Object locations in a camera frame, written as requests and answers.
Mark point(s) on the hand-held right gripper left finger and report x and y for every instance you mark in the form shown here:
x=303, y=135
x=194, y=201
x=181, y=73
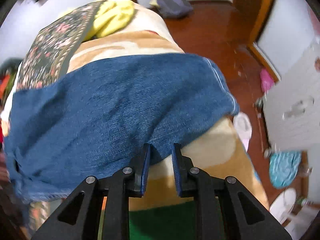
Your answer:
x=145, y=170

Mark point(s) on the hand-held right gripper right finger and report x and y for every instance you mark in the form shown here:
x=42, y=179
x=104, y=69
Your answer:
x=177, y=170

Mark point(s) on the blue denim jeans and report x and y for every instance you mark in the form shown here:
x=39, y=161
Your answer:
x=112, y=105

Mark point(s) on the green mat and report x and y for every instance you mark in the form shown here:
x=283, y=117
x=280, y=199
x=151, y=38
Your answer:
x=162, y=222

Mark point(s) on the white slipper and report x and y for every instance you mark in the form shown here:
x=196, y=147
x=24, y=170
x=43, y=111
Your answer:
x=282, y=205
x=242, y=127

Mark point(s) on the teal plastic bag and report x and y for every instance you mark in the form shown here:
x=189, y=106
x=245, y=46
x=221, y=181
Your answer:
x=285, y=170

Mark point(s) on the beige plush blanket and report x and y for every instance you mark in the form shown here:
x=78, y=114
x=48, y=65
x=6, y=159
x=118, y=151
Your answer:
x=130, y=45

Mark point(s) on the pink bag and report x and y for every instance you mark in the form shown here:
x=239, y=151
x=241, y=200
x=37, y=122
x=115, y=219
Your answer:
x=267, y=80

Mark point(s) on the white cabinet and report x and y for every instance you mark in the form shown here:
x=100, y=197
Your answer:
x=295, y=100

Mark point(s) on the dark floral blanket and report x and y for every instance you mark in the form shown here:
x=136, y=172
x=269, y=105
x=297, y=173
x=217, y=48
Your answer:
x=50, y=50

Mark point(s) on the grey backpack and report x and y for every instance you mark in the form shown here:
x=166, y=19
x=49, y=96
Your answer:
x=172, y=2

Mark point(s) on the wooden door frame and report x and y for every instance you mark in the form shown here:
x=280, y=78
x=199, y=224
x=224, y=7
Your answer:
x=252, y=10

